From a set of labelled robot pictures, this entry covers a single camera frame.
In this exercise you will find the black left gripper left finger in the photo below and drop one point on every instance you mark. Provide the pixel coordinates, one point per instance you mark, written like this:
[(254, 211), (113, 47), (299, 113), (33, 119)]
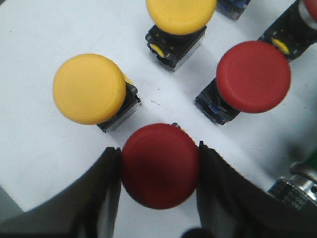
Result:
[(86, 209)]

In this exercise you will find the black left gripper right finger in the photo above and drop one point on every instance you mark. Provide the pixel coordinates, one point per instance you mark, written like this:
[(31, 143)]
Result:
[(230, 206)]

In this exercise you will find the red mushroom push button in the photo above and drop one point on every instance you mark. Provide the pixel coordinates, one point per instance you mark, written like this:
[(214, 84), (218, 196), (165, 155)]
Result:
[(295, 30), (160, 166), (251, 77)]

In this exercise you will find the yellow mushroom push button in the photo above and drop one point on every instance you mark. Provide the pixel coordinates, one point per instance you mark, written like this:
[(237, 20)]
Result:
[(91, 89), (179, 26)]

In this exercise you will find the push button switch block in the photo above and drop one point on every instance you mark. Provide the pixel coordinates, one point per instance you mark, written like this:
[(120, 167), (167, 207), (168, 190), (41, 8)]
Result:
[(232, 9)]

